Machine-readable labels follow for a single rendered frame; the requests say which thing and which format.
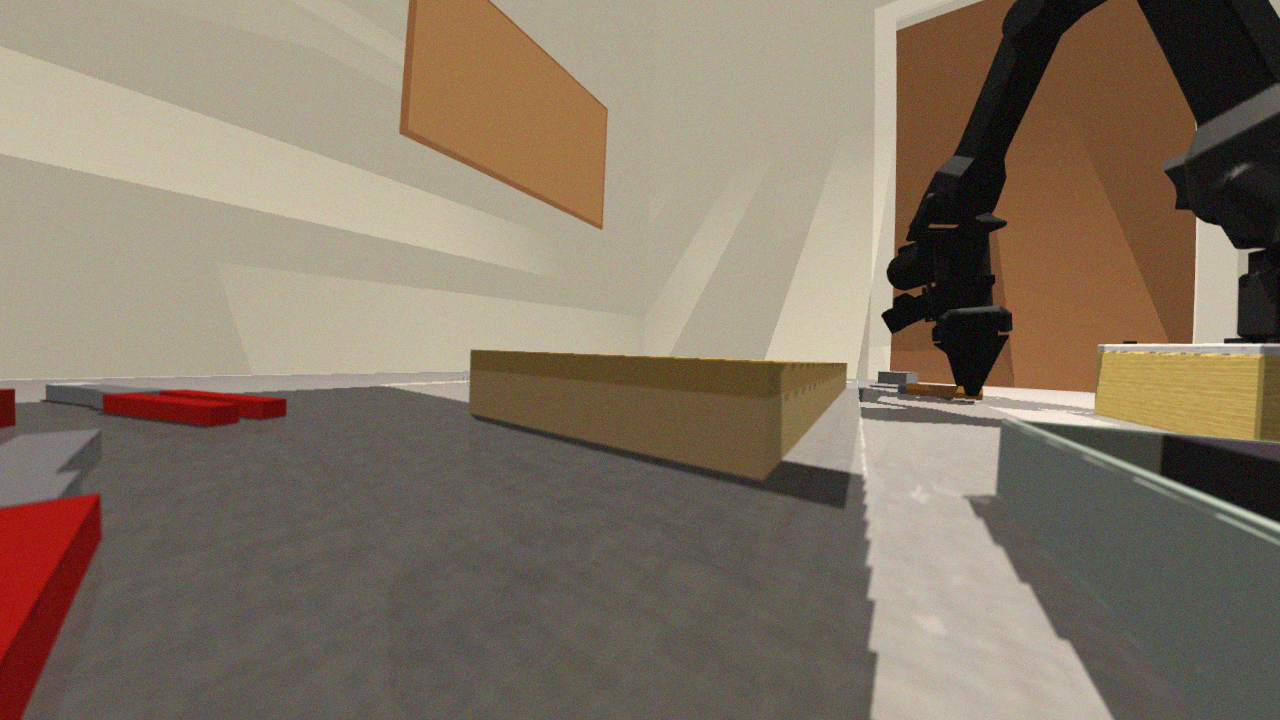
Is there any white rectangular block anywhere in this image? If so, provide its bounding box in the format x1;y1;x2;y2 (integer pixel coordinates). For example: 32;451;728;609
878;372;918;384

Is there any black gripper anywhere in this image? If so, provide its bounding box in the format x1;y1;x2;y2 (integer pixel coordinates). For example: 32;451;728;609
932;268;1012;396

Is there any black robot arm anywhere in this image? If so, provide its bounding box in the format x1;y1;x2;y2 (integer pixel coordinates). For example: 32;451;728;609
881;0;1280;345

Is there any brown-handled awl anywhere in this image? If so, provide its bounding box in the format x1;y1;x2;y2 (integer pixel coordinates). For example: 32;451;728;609
870;383;983;400

